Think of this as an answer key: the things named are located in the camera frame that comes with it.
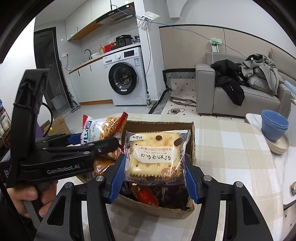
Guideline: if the black rice cooker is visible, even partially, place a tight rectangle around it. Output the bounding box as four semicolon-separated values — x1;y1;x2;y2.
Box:
115;35;132;48

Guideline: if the beige shallow dish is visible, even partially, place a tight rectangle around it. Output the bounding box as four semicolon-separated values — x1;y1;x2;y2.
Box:
265;135;290;154

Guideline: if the white noodle snack bag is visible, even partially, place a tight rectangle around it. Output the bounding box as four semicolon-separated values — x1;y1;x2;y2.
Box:
81;112;128;145

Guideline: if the brown cardboard box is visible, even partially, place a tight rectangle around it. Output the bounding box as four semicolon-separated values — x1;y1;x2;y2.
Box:
114;120;196;219

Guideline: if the black jacket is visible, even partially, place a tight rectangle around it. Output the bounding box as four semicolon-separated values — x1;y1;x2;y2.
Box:
210;59;245;106

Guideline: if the person's left hand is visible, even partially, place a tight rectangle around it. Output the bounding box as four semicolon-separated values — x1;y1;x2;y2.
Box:
7;181;58;218

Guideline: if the white kitchen counter cabinet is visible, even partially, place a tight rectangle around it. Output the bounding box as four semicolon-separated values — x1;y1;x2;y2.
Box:
70;43;141;105

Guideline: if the grey jacket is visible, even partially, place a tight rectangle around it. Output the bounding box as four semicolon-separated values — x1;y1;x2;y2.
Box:
241;54;283;95

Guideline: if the small cardboard box on floor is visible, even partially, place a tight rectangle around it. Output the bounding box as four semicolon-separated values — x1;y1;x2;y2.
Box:
41;116;71;136

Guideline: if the blue bowl stack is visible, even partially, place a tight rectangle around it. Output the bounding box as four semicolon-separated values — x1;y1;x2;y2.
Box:
261;109;289;142

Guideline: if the grey sofa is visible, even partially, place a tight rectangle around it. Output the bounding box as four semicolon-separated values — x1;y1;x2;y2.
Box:
195;53;291;117

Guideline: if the orange cracker pack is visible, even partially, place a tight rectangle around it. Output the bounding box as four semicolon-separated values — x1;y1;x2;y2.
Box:
92;156;115;178

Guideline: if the white washing machine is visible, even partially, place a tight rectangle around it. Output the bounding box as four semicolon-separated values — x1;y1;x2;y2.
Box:
103;46;147;106

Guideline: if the cracker sandwich pack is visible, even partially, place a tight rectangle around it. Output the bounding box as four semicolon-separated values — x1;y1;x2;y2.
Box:
125;130;191;186

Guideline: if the black white patterned rug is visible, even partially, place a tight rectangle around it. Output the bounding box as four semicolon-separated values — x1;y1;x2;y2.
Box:
149;68;196;115

